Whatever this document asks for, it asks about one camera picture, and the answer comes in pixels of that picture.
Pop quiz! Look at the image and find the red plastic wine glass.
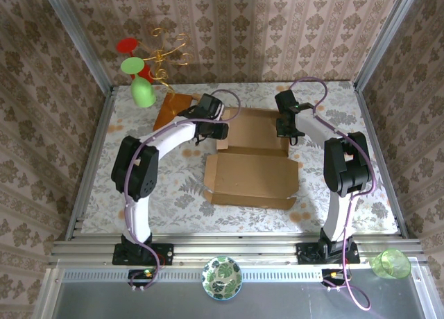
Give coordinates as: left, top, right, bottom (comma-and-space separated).
116, 37, 153, 83

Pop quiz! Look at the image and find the aluminium front rail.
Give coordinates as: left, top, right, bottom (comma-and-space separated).
50, 232, 426, 266

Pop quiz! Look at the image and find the brown wooden board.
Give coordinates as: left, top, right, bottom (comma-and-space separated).
152, 92, 194, 131

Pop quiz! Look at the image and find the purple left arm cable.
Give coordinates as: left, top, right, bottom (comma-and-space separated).
119, 89, 242, 292

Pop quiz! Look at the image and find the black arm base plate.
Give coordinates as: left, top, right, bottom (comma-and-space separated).
296, 241, 360, 264
111, 242, 174, 266

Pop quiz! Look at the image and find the green plastic wine glass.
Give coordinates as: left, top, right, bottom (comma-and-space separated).
120, 57, 157, 108

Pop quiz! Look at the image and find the slotted grey cable duct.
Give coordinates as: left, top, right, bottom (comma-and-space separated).
58, 266, 419, 284

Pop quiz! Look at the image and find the aluminium side rail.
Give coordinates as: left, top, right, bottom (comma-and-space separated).
65, 85, 116, 241
352, 83, 409, 239

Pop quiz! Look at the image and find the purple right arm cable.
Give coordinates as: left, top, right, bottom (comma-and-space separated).
287, 76, 379, 313

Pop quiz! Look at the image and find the floral patterned table cover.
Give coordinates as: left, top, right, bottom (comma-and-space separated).
81, 81, 400, 235

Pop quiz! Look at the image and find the leaf pattern bowl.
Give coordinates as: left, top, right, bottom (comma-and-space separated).
202, 256, 244, 302

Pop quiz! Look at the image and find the brown cardboard box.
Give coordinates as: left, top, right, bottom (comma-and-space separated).
203, 106, 301, 211

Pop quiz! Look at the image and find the gold wire stand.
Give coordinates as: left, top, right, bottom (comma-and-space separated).
140, 27, 194, 94

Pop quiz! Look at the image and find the aluminium frame post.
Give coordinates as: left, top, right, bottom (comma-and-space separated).
353, 0, 419, 91
39, 0, 114, 91

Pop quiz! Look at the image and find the black connector board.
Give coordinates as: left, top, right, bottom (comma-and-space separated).
321, 268, 352, 288
127, 268, 157, 288

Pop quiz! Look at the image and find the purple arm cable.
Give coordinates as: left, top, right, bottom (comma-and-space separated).
287, 76, 379, 313
119, 89, 242, 292

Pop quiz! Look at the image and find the clear green plastic cup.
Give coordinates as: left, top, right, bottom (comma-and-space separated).
370, 248, 413, 280

